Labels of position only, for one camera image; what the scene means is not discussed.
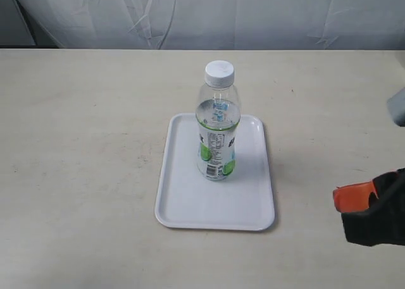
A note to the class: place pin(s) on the clear plastic drink bottle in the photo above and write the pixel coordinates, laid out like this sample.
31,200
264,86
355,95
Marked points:
218,115

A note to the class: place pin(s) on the white backdrop curtain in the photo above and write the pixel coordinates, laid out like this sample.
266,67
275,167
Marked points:
204,24

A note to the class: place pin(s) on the black orange-padded gripper finger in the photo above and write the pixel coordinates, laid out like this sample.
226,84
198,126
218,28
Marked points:
396,107
373,212

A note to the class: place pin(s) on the white rectangular plastic tray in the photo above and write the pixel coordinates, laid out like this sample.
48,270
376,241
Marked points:
242,202

